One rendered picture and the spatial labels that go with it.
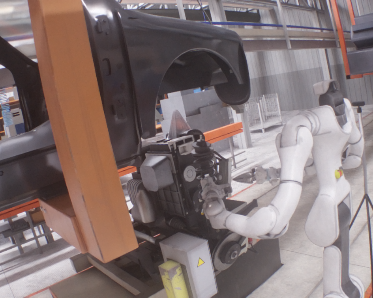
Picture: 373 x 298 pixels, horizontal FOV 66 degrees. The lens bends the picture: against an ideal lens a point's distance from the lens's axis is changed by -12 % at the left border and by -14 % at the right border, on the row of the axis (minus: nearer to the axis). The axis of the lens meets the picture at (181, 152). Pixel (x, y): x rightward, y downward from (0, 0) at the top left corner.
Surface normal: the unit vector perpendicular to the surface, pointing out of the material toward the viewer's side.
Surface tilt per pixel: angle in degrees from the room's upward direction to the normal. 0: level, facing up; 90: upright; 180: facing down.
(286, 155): 60
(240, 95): 90
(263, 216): 51
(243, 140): 90
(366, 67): 90
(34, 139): 76
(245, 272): 90
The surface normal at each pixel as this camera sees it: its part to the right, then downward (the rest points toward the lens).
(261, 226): -0.79, -0.20
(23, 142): 0.50, -0.25
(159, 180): 0.31, 0.11
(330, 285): -0.75, 0.27
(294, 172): -0.02, -0.32
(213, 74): -0.51, 0.76
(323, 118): -0.43, 0.19
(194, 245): -0.21, -0.96
